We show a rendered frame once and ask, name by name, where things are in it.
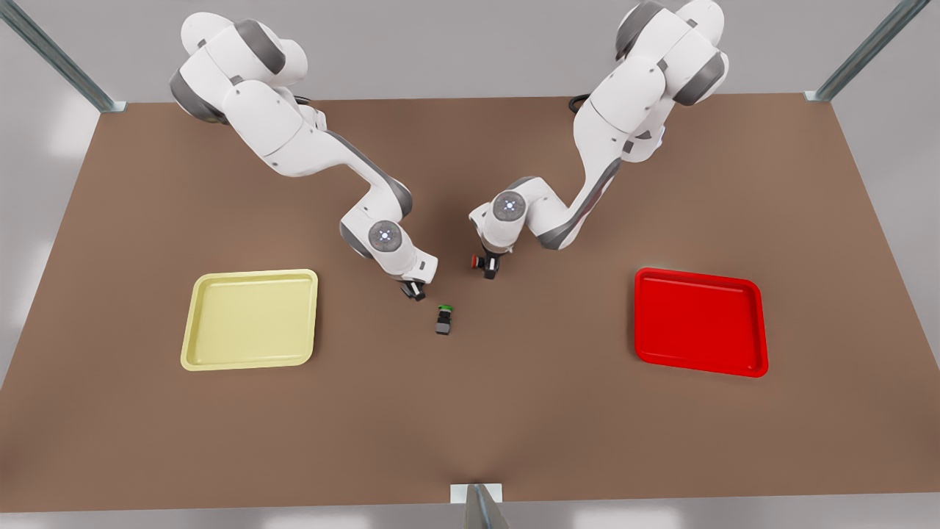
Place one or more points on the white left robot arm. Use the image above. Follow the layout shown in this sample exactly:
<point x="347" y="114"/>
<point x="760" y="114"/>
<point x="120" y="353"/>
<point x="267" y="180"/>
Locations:
<point x="631" y="95"/>

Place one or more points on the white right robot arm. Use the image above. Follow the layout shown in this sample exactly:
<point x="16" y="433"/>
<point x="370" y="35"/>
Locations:
<point x="294" y="139"/>

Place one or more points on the pale yellow tray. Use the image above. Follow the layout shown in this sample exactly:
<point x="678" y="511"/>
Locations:
<point x="251" y="319"/>

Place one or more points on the red tray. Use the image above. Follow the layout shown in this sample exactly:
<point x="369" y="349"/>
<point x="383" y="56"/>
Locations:
<point x="700" y="322"/>

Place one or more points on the green-capped black switch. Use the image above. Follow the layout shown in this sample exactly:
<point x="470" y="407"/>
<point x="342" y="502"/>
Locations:
<point x="444" y="319"/>

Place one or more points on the silver frame post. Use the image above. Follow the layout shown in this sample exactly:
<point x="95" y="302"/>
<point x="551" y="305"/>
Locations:
<point x="866" y="51"/>
<point x="62" y="62"/>
<point x="481" y="505"/>

